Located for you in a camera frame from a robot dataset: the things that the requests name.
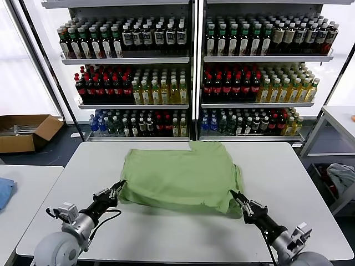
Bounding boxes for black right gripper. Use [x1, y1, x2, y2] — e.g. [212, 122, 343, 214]
[230, 190, 269, 224]

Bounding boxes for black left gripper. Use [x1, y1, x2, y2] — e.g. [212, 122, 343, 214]
[93, 180, 127, 210]

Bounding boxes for green polo shirt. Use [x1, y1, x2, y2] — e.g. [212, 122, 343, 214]
[118, 140, 245, 219]

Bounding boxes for cola bottle red cap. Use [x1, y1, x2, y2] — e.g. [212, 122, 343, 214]
[277, 113, 286, 135]
[203, 73, 214, 102]
[93, 76, 105, 104]
[112, 76, 123, 104]
[251, 73, 263, 102]
[212, 73, 224, 102]
[232, 73, 243, 102]
[122, 76, 133, 104]
[242, 73, 252, 102]
[74, 76, 87, 104]
[155, 115, 164, 136]
[268, 114, 278, 135]
[222, 73, 233, 102]
[164, 115, 173, 136]
[103, 76, 114, 104]
[84, 76, 95, 104]

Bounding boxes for red item under table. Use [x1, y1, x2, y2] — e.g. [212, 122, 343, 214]
[318, 165, 339, 195]

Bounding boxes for pale blue crumpled cloth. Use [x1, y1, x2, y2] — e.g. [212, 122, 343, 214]
[326, 162, 355, 199]

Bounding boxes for open cardboard box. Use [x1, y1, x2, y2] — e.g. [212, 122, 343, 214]
[0, 114, 65, 154]

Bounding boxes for clear plastic packets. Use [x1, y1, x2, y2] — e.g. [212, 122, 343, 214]
[12, 124, 38, 137]

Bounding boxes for blue folded cloth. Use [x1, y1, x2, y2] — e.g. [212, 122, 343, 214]
[0, 177, 18, 214]

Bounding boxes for grey metal drinks shelf rack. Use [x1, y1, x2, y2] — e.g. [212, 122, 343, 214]
[197, 0, 335, 144]
[41, 0, 198, 142]

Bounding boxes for dark bottle green cap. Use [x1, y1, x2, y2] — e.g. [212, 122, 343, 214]
[250, 23, 262, 57]
[78, 27, 93, 59]
[100, 25, 113, 59]
[260, 23, 274, 57]
[239, 23, 250, 57]
[89, 26, 103, 59]
[68, 27, 83, 60]
[58, 27, 72, 60]
[111, 25, 124, 59]
[228, 23, 239, 57]
[217, 23, 227, 57]
[205, 23, 216, 57]

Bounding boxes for dark bottle blue white label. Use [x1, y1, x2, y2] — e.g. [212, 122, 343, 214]
[165, 23, 176, 52]
[324, 24, 339, 55]
[141, 24, 153, 52]
[176, 23, 187, 52]
[122, 24, 133, 52]
[305, 23, 318, 55]
[315, 24, 328, 55]
[132, 24, 143, 52]
[154, 24, 165, 52]
[294, 22, 307, 55]

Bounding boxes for dark bottle beige label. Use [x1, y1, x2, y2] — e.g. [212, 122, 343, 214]
[282, 22, 296, 55]
[271, 22, 285, 55]

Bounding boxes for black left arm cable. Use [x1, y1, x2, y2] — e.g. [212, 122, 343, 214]
[83, 209, 123, 252]

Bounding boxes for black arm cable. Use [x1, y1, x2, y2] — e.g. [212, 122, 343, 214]
[83, 209, 123, 252]
[260, 229, 278, 266]

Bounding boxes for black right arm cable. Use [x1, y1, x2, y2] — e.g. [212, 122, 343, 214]
[260, 229, 278, 266]

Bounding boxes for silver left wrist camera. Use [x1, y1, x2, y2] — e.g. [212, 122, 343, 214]
[54, 202, 79, 222]

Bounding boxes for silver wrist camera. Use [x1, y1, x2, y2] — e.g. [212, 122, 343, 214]
[288, 221, 313, 246]
[54, 202, 79, 222]

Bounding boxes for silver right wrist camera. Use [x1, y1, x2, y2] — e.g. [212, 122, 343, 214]
[288, 221, 313, 246]

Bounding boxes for grey metal frame table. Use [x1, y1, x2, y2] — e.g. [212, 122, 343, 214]
[299, 105, 355, 217]

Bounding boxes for black slanted frame pole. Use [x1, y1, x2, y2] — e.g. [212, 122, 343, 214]
[11, 0, 85, 139]
[316, 41, 355, 124]

